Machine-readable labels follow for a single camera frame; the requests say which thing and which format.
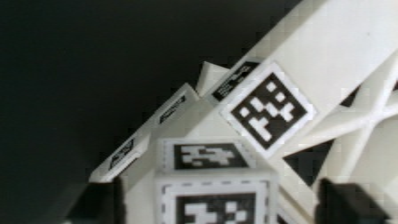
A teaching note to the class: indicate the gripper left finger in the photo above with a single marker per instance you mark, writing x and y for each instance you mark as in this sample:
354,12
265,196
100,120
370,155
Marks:
100,208

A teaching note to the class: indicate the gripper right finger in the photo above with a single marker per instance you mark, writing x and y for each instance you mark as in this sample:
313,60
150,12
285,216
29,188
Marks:
347,206

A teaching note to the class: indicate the white tagged cube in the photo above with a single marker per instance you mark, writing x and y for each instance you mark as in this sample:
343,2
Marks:
217,197
203,155

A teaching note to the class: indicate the white chair back frame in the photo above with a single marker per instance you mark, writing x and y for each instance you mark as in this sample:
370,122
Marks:
304,102

